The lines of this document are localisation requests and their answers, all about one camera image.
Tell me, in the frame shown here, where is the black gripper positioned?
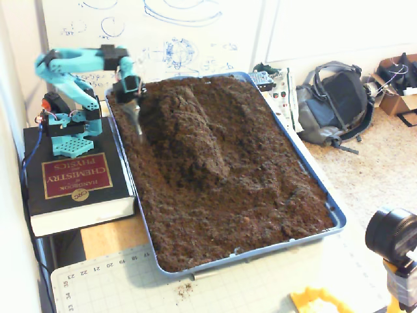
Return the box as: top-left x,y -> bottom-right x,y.
112,80 -> 146,115

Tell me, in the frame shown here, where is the silver tape shovel blade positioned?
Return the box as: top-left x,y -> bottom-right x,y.
122,99 -> 145,144

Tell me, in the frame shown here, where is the blue tray of soil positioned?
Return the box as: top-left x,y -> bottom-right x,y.
106,75 -> 336,273

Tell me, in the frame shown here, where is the whiteboard with blue sketches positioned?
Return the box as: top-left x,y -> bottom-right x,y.
35,0 -> 266,89

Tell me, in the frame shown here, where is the black chemistry handbook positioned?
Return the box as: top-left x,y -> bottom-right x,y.
23,117 -> 137,237

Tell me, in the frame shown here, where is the black perforated box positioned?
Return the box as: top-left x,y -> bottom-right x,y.
249,70 -> 276,91

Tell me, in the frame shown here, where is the electronics board with buttons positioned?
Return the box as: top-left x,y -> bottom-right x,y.
262,67 -> 304,133

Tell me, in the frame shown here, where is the grey black backpack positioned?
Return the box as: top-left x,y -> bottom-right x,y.
295,61 -> 376,154

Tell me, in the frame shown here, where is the grey gridded cutting mat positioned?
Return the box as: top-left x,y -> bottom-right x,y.
50,228 -> 392,313

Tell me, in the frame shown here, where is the blue plastic tray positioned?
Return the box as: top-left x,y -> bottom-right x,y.
104,70 -> 347,279

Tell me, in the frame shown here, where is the open cardboard box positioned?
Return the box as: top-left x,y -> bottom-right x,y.
371,53 -> 417,128

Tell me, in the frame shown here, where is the yellow plastic clamp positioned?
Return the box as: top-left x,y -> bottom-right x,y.
289,284 -> 356,313

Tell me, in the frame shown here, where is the blue usb cable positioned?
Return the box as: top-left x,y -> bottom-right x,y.
19,128 -> 45,196

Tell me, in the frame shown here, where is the black cylindrical camera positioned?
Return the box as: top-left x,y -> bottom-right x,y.
364,203 -> 417,261

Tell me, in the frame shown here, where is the yellow grey camera stand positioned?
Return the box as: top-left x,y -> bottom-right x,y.
382,257 -> 417,313

